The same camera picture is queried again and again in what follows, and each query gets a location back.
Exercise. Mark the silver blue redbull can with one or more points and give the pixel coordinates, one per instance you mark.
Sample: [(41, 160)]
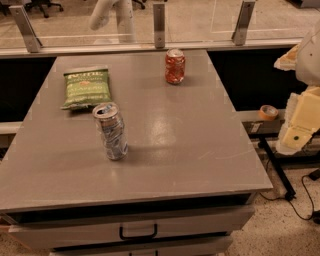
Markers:
[(110, 125)]

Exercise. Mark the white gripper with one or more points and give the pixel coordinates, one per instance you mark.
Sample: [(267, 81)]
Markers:
[(310, 61)]

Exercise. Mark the grey lower drawer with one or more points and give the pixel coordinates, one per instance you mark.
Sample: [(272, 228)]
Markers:
[(204, 246)]

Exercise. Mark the black table leg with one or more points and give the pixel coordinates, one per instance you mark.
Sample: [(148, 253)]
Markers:
[(290, 192)]

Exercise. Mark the right metal railing bracket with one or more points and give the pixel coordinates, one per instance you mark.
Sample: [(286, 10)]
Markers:
[(244, 17)]

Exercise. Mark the metal railing bracket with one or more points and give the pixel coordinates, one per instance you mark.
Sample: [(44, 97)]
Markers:
[(23, 23), (244, 17), (159, 25)]

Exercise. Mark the orange soda can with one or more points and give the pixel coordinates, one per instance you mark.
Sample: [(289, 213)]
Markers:
[(174, 66)]

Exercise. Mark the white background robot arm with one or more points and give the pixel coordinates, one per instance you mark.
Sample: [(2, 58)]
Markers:
[(100, 18)]

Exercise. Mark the left metal railing bracket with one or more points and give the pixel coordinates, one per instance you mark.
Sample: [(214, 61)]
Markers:
[(23, 23)]

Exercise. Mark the grey upper drawer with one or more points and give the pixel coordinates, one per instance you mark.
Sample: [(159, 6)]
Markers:
[(131, 227)]

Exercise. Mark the middle metal railing bracket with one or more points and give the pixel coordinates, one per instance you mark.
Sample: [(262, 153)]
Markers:
[(159, 25)]

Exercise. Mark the orange tape roll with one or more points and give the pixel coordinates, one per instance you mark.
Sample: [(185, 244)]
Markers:
[(268, 112)]

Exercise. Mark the grey drawer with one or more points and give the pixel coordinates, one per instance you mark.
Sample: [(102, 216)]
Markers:
[(204, 246), (131, 227)]

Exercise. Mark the green chip bag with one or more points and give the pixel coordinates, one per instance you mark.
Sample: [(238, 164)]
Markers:
[(86, 87)]

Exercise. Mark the black office chair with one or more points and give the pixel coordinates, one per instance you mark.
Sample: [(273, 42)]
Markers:
[(41, 4)]

